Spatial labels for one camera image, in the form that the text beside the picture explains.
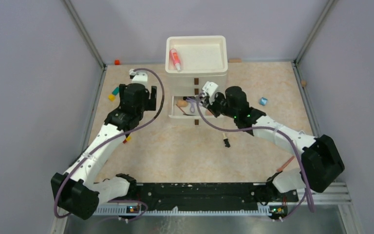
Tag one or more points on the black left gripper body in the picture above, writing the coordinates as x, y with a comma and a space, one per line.
145, 106

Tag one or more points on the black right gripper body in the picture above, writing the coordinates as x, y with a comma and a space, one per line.
219, 106

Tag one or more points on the tan makeup sponge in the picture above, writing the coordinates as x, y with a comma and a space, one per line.
182, 103

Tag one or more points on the thin brown brush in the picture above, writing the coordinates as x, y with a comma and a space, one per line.
183, 112

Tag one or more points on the pink spray bottle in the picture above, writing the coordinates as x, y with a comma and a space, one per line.
175, 59

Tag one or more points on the white drawer organizer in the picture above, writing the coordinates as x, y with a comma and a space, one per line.
203, 58

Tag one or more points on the round peach makeup puff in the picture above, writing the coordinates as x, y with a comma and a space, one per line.
208, 113

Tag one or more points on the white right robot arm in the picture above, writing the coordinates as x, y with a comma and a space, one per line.
319, 160

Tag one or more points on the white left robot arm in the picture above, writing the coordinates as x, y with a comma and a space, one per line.
75, 190

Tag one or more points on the teal toy block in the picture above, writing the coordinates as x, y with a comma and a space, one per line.
115, 91

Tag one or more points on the blue toy cube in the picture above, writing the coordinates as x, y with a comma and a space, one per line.
263, 101

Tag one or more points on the red yellow toy block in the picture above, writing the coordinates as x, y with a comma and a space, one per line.
127, 139

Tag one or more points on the wooden block behind table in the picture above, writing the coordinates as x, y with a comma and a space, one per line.
235, 60

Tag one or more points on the coral pink pencil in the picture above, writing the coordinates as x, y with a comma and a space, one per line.
280, 169

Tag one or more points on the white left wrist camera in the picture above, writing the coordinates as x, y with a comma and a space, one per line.
138, 77

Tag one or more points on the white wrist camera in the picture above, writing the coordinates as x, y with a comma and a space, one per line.
138, 77
209, 90

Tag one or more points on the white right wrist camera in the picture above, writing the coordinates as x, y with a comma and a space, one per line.
209, 90

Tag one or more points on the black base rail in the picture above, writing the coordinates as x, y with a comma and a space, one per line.
209, 197

